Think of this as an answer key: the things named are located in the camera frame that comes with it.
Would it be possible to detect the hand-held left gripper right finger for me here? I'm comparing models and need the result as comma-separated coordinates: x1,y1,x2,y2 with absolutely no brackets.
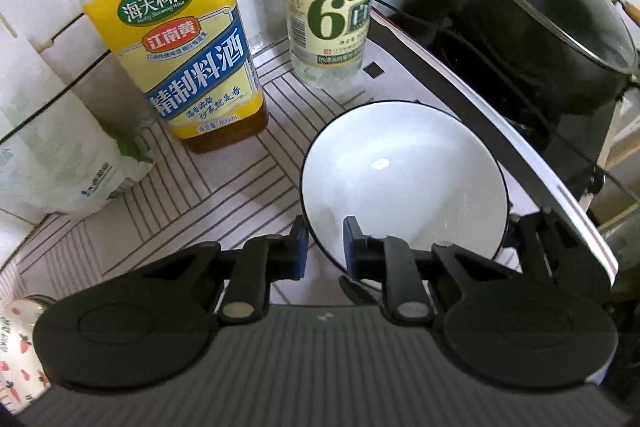
339,216,506,324

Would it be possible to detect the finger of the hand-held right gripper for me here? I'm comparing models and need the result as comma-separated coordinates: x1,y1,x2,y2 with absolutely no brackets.
507,207,613,305

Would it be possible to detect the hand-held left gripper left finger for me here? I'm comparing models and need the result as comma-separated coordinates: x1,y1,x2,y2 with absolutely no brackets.
142,214,310,323

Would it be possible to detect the white ribbed bowl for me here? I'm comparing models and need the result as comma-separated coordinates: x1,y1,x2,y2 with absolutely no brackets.
299,101,512,293

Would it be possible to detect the black gas stove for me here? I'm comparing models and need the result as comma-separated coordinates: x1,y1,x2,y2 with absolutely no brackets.
430,27,616,202

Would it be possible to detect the yellow label cooking wine bottle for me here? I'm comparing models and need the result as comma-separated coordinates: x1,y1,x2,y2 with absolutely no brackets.
62,0,271,155

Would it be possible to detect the white plastic bag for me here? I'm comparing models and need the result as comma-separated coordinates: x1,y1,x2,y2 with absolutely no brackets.
0,57,156,218

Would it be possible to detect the white carrot rabbit plate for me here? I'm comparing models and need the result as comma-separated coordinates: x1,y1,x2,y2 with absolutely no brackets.
0,297,53,415

